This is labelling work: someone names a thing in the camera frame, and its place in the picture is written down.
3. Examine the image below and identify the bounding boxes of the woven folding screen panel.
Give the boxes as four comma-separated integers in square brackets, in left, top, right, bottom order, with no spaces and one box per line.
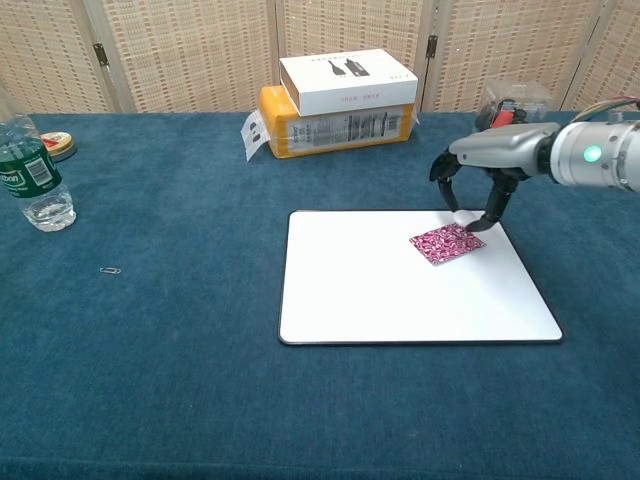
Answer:
[84,0,281,114]
[562,0,640,112]
[0,0,121,116]
[422,0,604,114]
[272,0,436,114]

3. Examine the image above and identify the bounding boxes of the coloured wrist wire bundle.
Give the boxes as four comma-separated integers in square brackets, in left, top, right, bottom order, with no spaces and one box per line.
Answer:
[569,97,640,124]

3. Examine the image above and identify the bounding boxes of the white rectangular pad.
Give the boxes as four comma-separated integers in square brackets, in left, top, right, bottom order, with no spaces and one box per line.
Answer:
[277,208,564,346]

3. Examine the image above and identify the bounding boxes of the clear water bottle green label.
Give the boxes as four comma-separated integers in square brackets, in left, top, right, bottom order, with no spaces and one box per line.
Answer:
[0,84,78,233]

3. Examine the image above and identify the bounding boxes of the white cardboard product box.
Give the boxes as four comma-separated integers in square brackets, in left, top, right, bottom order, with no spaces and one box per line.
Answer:
[278,48,419,116]

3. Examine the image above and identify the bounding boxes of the white hang tag label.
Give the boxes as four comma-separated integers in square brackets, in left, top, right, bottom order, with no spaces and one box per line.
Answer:
[240,109,269,163]

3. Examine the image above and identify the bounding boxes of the dark blue table cloth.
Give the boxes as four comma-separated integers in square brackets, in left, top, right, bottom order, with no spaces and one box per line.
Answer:
[0,112,640,480]

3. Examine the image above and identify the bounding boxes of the clear plastic box black red item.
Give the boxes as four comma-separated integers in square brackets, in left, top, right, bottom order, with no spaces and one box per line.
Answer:
[474,79,556,134]

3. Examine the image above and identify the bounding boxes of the round tin red label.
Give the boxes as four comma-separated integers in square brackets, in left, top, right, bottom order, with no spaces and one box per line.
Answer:
[39,131,78,163]

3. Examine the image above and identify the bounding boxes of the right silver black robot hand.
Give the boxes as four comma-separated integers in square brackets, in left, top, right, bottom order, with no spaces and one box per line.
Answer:
[428,122,561,234]

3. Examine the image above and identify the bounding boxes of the orange wrapped package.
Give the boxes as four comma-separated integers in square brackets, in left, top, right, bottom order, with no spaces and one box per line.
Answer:
[257,84,420,160]

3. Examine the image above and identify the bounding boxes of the pink patterned card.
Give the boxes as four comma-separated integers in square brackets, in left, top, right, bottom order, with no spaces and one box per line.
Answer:
[408,222,488,268]

